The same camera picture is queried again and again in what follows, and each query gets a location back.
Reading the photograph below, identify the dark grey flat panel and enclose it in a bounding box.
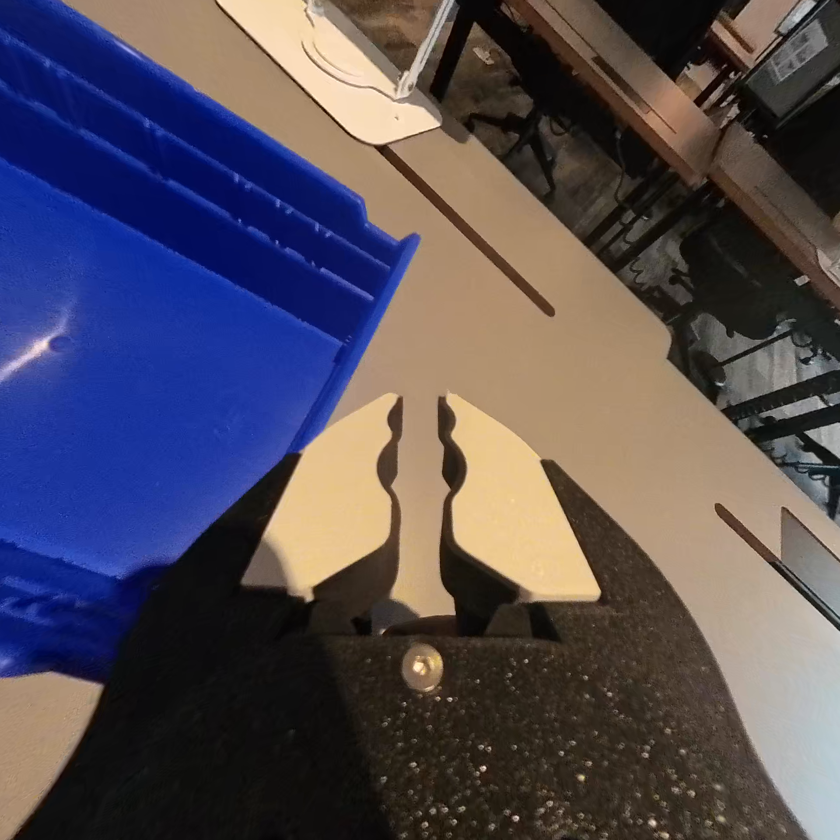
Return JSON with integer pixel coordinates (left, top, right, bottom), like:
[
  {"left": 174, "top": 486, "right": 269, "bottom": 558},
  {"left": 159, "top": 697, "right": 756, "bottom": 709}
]
[{"left": 780, "top": 507, "right": 840, "bottom": 627}]

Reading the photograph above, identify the grey equipment case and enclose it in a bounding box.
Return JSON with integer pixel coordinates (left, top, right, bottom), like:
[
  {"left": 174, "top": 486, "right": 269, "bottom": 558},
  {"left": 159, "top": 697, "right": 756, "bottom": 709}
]
[{"left": 742, "top": 0, "right": 840, "bottom": 120}]

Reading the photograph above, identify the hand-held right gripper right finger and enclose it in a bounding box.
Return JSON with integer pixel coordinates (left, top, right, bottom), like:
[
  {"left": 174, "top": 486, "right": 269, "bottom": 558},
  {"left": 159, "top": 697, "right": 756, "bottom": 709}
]
[{"left": 437, "top": 392, "right": 602, "bottom": 636}]

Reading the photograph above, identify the white document stand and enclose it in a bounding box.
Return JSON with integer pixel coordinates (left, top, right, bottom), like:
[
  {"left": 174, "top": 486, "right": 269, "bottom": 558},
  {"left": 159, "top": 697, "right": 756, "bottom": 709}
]
[{"left": 217, "top": 0, "right": 455, "bottom": 147}]

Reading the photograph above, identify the blue plastic bin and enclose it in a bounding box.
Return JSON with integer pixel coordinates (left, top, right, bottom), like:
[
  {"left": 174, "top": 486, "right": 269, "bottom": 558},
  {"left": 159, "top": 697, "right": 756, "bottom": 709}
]
[{"left": 0, "top": 0, "right": 421, "bottom": 685}]

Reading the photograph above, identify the black office chair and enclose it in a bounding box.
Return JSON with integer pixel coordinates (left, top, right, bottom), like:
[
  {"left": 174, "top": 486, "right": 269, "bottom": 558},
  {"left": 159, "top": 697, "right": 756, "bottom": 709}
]
[{"left": 669, "top": 226, "right": 815, "bottom": 395}]

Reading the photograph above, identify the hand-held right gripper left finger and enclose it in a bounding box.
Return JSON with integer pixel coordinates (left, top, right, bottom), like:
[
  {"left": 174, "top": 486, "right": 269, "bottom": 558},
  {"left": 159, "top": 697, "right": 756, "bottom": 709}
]
[{"left": 241, "top": 392, "right": 404, "bottom": 631}]

